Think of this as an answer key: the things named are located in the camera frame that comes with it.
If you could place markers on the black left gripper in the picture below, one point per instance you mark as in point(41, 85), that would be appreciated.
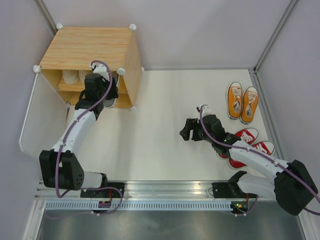
point(113, 91)

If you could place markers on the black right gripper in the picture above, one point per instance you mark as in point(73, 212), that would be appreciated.
point(190, 124)

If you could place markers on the beige canvas shoe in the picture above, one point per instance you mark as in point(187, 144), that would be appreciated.
point(82, 74)
point(70, 77)

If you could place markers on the grey sneaker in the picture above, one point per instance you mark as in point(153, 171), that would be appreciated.
point(109, 103)

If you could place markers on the orange sneaker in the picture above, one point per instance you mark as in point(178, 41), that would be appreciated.
point(250, 104)
point(234, 97)

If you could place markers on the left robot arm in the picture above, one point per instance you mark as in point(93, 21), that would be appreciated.
point(60, 167)

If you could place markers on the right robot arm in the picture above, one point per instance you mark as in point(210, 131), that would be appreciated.
point(287, 183)

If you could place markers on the wooden shoe cabinet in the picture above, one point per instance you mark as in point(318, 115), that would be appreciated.
point(76, 48)

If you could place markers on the translucent cabinet door panel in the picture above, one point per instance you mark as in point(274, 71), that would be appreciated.
point(45, 119)

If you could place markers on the red sneaker upper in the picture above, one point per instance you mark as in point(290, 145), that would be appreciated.
point(249, 135)

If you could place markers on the red sneaker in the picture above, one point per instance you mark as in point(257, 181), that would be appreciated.
point(249, 135)
point(266, 147)

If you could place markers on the red sneaker lower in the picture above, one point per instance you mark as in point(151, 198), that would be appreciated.
point(266, 147)

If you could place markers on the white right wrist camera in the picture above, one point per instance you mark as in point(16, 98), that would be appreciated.
point(205, 109)

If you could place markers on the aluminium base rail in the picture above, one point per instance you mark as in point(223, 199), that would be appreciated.
point(152, 190)

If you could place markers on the white slotted cable duct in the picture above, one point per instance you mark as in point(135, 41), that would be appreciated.
point(140, 205)

